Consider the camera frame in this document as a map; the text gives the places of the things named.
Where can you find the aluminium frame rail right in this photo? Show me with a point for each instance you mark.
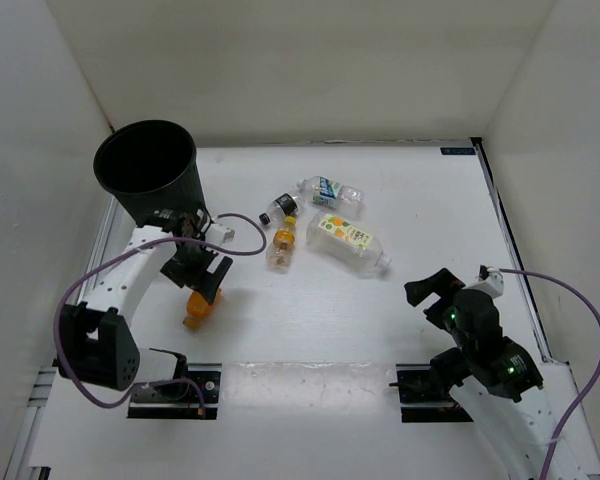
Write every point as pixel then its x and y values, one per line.
pixel 539 331

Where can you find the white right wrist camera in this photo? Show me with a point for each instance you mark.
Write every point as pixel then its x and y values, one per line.
pixel 489 281

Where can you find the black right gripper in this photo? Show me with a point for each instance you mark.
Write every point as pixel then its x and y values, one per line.
pixel 443 283

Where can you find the aluminium frame rail left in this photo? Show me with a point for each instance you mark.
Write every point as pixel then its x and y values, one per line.
pixel 18 467

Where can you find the orange plastic bottle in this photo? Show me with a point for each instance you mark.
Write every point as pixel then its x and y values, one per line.
pixel 198 309

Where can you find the black plastic bin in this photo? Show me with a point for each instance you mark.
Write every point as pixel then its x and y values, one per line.
pixel 150 165

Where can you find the clear bottle yellow cap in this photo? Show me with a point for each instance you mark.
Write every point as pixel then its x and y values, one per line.
pixel 281 248

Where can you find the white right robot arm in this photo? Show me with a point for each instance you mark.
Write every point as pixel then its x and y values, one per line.
pixel 491 377

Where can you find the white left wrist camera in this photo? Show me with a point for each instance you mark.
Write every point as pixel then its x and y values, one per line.
pixel 218 234

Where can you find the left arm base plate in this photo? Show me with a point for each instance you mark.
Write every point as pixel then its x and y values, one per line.
pixel 180 402

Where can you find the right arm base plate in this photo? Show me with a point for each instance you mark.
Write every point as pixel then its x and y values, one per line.
pixel 420 402

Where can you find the clear bottle black label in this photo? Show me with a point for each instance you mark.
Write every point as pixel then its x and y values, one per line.
pixel 286 205

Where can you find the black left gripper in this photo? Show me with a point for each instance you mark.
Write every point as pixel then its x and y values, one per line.
pixel 189 279

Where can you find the clear bottle blue label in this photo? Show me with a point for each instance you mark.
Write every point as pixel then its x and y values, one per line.
pixel 332 195

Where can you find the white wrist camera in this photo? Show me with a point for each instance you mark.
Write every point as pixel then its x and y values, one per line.
pixel 218 234
pixel 489 281

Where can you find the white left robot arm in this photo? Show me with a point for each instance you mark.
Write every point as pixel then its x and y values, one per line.
pixel 93 337

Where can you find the large clear bottle orange label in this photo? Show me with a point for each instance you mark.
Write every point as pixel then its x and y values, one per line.
pixel 355 248

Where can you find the aluminium frame rail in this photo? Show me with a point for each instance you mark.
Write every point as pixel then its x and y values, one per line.
pixel 18 467
pixel 539 331

